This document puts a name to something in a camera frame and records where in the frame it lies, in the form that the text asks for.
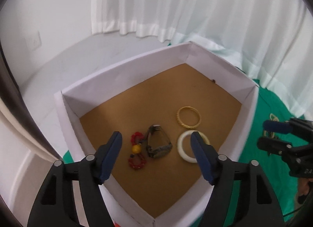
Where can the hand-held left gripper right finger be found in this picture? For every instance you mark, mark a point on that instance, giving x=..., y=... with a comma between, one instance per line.
x=201, y=153

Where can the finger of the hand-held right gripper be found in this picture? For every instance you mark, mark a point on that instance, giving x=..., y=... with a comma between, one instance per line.
x=271, y=143
x=276, y=126

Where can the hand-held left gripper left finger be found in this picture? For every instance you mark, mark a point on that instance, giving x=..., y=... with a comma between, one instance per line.
x=111, y=153

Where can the white cardboard box brown bottom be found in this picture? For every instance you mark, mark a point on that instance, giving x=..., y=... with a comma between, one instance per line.
x=161, y=99

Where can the person's right hand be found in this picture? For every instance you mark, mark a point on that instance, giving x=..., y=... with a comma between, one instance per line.
x=304, y=187

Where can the white bangle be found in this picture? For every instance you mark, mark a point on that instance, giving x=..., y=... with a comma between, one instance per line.
x=183, y=153

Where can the gold bangle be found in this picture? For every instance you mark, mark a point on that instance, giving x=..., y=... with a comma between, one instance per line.
x=188, y=120

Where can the green cloth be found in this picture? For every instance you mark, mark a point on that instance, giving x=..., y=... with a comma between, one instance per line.
x=266, y=180

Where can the dark wrist watch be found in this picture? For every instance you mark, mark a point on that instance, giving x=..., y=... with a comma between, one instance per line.
x=157, y=147

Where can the white curtain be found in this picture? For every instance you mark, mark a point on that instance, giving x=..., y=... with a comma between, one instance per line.
x=207, y=16

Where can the white wall socket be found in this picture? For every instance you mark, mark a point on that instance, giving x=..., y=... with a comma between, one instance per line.
x=33, y=41

